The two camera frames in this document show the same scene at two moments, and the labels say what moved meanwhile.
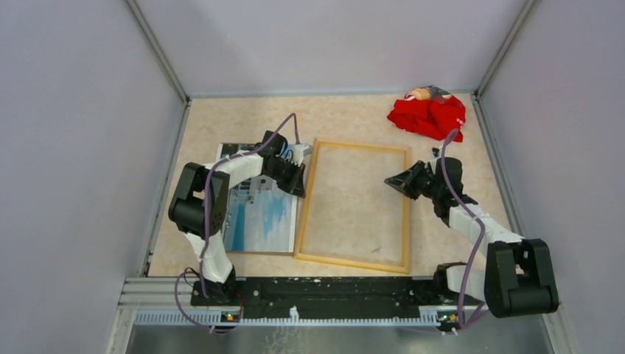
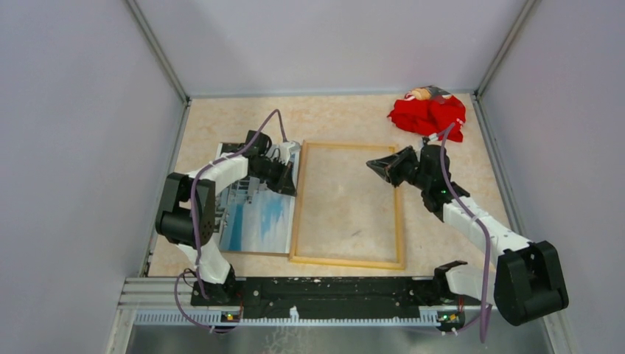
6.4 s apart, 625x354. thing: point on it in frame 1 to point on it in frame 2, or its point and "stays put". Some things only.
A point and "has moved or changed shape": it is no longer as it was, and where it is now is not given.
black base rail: [357, 296] stays put
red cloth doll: [430, 111] stays put
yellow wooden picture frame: [316, 144] has moved or changed shape
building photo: [262, 217] stays put
